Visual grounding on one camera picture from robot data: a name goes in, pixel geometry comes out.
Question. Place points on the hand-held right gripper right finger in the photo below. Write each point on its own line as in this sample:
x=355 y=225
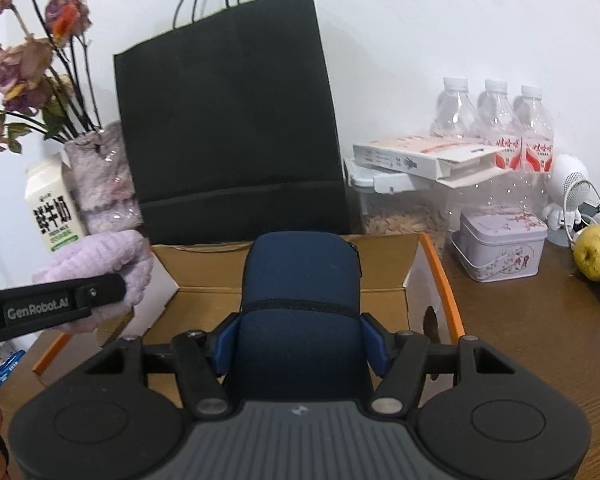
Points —
x=375 y=347

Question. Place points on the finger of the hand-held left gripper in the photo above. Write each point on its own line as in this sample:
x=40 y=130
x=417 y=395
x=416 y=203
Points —
x=105 y=290

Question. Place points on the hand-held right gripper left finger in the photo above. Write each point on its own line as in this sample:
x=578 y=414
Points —
x=225 y=347

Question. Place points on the purple knit cloth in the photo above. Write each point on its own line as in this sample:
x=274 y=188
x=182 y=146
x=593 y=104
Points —
x=105 y=260

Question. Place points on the orange cardboard box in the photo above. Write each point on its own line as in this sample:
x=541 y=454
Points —
x=205 y=272

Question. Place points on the navy blue zip pouch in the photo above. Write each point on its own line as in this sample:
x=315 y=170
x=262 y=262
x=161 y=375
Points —
x=300 y=285

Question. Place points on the blue packet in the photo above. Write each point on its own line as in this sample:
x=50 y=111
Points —
x=7 y=367

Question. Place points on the white milk carton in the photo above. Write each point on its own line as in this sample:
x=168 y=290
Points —
x=50 y=210

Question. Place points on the purple glass vase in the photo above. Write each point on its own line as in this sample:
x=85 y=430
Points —
x=105 y=180

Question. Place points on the clear lidded storage container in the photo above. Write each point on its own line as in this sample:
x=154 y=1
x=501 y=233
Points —
x=405 y=215

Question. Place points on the pale floral tin box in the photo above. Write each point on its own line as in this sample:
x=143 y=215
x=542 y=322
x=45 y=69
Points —
x=500 y=245

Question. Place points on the flat white cardboard package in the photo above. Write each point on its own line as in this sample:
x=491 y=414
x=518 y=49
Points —
x=420 y=157

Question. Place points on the black paper bag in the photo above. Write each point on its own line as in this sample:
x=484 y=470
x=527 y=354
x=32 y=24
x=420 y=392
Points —
x=230 y=110

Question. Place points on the dried flower bouquet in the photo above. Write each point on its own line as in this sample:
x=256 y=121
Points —
x=27 y=65

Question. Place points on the yellow-green apple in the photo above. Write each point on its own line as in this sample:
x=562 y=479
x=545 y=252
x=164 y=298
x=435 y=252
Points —
x=596 y=252

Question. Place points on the clear water bottle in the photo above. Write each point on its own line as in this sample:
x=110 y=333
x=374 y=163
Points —
x=452 y=110
x=500 y=120
x=535 y=135

